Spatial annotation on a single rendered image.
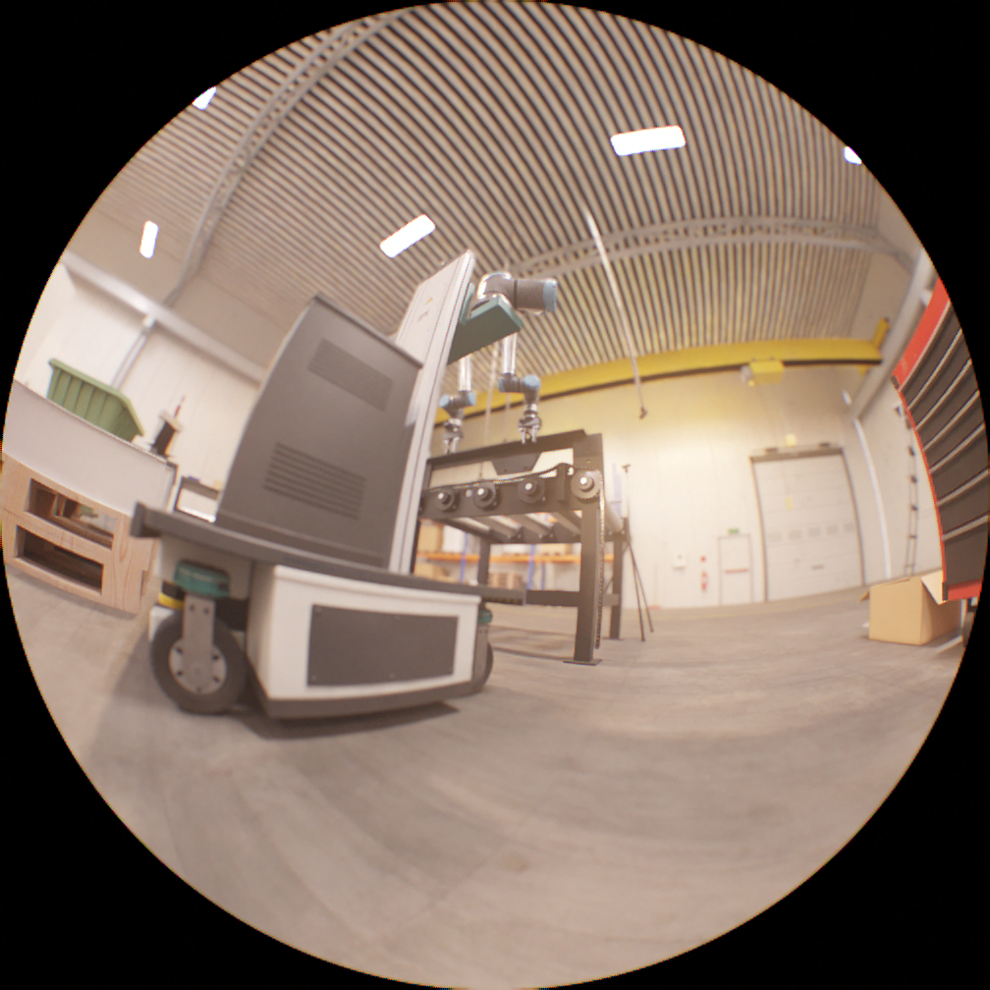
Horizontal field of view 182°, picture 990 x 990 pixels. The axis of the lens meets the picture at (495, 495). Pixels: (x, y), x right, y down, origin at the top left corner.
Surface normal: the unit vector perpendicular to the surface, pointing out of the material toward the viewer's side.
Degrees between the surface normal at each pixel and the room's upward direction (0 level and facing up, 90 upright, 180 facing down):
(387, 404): 90
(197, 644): 90
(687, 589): 90
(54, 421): 90
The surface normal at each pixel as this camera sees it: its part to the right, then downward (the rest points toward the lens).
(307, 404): 0.80, -0.12
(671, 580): -0.51, -0.31
